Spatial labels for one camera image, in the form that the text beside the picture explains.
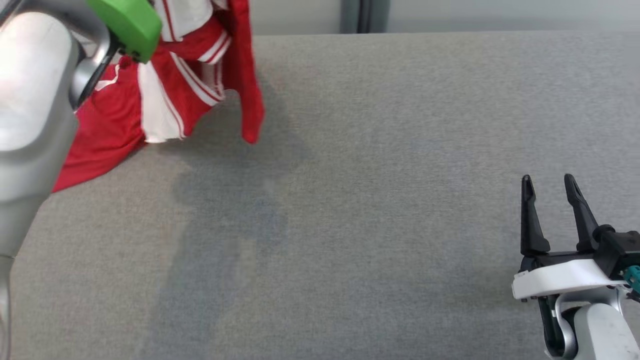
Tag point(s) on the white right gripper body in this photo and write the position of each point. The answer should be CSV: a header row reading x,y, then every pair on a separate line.
x,y
565,277

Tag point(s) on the grey fabric sofa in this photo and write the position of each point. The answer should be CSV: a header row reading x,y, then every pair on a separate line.
x,y
350,200

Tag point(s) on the red basketball jersey with number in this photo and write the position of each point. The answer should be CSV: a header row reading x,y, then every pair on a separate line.
x,y
110,130

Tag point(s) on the grey metal post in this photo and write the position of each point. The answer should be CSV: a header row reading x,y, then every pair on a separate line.
x,y
349,15
381,15

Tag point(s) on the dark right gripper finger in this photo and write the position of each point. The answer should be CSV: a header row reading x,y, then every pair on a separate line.
x,y
530,225
582,215

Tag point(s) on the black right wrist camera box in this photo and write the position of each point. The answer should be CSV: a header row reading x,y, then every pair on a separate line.
x,y
620,250

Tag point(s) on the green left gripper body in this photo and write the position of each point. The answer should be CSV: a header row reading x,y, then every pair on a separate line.
x,y
130,25

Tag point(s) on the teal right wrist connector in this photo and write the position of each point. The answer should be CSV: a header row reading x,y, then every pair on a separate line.
x,y
634,277

